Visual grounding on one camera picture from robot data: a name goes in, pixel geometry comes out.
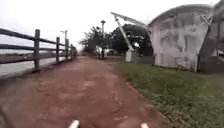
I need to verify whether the robot's own part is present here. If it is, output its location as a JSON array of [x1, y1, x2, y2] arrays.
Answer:
[[140, 122, 150, 128], [68, 119, 81, 128]]

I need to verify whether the wooden rail fence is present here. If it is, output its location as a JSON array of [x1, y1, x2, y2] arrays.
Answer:
[[0, 27, 78, 81]]

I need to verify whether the lamp post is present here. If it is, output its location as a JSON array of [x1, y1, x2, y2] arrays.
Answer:
[[99, 19, 107, 59], [59, 29, 69, 44]]

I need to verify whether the white slanted beam structure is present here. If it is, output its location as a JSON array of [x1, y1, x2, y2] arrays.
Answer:
[[110, 11, 149, 63]]

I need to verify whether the weathered white building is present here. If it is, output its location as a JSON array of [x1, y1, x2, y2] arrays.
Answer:
[[146, 0, 224, 74]]

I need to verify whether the grey water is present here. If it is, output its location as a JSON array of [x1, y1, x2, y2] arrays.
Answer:
[[0, 49, 68, 78]]

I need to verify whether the grass strip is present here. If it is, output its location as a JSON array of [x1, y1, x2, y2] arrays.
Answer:
[[106, 56, 224, 128]]

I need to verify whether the group of trees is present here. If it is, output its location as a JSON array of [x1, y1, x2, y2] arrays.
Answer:
[[78, 23, 154, 57]]

